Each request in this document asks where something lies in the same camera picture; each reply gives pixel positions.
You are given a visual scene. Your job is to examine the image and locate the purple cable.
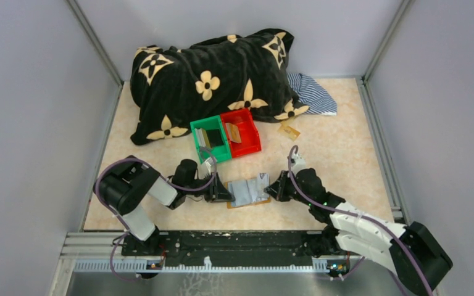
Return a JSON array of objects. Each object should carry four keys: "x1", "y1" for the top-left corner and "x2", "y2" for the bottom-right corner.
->
[
  {"x1": 286, "y1": 145, "x2": 434, "y2": 296},
  {"x1": 93, "y1": 147, "x2": 218, "y2": 282}
]

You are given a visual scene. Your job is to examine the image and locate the white VIP card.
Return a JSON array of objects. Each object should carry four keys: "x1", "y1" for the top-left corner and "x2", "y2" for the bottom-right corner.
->
[{"x1": 257, "y1": 173, "x2": 270, "y2": 194}]

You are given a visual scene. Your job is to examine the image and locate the black floral plush blanket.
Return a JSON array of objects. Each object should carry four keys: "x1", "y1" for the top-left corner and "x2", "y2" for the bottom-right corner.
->
[{"x1": 130, "y1": 28, "x2": 309, "y2": 146}]

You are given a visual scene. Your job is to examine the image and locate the gold card in red bin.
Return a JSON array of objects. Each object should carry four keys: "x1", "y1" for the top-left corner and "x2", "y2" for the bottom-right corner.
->
[{"x1": 225, "y1": 123, "x2": 242, "y2": 144}]

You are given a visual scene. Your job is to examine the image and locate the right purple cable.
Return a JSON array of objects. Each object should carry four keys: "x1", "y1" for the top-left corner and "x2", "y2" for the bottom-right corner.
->
[{"x1": 286, "y1": 145, "x2": 434, "y2": 296}]

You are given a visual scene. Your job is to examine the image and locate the blue striped cloth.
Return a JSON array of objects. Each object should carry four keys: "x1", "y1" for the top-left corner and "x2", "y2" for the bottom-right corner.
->
[{"x1": 287, "y1": 72, "x2": 338, "y2": 116}]

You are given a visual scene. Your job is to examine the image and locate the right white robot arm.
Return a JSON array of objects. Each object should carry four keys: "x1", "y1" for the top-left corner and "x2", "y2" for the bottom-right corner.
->
[{"x1": 264, "y1": 168, "x2": 453, "y2": 295}]

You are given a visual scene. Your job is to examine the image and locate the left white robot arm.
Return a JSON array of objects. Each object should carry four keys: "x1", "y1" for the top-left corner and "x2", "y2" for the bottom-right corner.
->
[{"x1": 93, "y1": 155, "x2": 235, "y2": 242}]

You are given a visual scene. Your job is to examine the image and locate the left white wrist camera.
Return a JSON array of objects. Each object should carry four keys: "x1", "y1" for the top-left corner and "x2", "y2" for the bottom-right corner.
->
[{"x1": 199, "y1": 158, "x2": 217, "y2": 178}]

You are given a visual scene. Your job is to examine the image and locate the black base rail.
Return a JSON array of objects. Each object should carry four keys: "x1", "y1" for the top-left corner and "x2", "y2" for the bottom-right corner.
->
[{"x1": 121, "y1": 231, "x2": 347, "y2": 268}]

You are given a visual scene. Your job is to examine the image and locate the tan leather card holder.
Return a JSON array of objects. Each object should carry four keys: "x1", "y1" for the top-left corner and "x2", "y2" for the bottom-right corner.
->
[{"x1": 224, "y1": 177, "x2": 271, "y2": 209}]

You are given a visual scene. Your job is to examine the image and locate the translucent yellow card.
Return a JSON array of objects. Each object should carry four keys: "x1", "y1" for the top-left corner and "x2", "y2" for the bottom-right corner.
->
[{"x1": 278, "y1": 124, "x2": 300, "y2": 141}]

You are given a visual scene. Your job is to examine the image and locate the cards in green bin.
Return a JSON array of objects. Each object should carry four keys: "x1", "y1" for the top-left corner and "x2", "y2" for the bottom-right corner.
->
[{"x1": 195, "y1": 128, "x2": 224, "y2": 149}]

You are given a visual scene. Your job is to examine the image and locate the green plastic bin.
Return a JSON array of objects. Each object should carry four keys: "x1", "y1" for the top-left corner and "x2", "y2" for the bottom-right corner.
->
[{"x1": 190, "y1": 115, "x2": 232, "y2": 163}]

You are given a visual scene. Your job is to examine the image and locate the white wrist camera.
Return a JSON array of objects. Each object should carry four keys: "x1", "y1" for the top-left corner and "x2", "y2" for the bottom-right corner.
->
[
  {"x1": 289, "y1": 153, "x2": 307, "y2": 175},
  {"x1": 199, "y1": 158, "x2": 217, "y2": 178}
]

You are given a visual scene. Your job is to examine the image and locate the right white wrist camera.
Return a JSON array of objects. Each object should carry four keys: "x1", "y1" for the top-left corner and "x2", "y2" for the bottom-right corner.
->
[{"x1": 289, "y1": 153, "x2": 307, "y2": 175}]

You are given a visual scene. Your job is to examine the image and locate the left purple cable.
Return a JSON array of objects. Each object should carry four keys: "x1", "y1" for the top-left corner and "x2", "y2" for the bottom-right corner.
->
[{"x1": 93, "y1": 147, "x2": 218, "y2": 282}]

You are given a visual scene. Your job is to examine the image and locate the red plastic bin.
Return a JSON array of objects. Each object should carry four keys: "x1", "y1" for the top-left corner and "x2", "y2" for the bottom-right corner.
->
[{"x1": 220, "y1": 109, "x2": 262, "y2": 158}]

